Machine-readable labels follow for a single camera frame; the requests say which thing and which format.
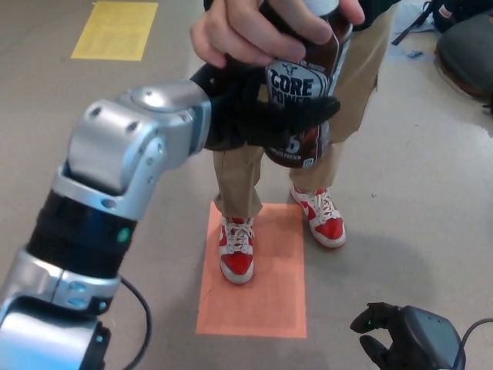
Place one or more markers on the black shirt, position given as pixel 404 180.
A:
pixel 381 2

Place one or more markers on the black backpack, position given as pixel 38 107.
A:
pixel 462 15

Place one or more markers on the yellow floor mat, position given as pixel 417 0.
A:
pixel 115 31

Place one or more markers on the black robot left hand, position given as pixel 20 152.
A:
pixel 239 112

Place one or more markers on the person in khaki pants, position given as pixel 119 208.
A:
pixel 362 77

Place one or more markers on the blue tape scrap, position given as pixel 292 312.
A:
pixel 414 54

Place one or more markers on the orange floor mat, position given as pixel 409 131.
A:
pixel 269 300

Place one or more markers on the person's bare hand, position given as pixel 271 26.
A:
pixel 250 31

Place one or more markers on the brown Core Power shake bottle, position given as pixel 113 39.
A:
pixel 289 83

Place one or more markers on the dark round stool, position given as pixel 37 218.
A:
pixel 468 61

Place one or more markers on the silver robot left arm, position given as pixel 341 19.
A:
pixel 115 146

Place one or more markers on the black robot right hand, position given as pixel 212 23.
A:
pixel 423 339

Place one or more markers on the red white sneaker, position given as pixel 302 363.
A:
pixel 237 262
pixel 327 227

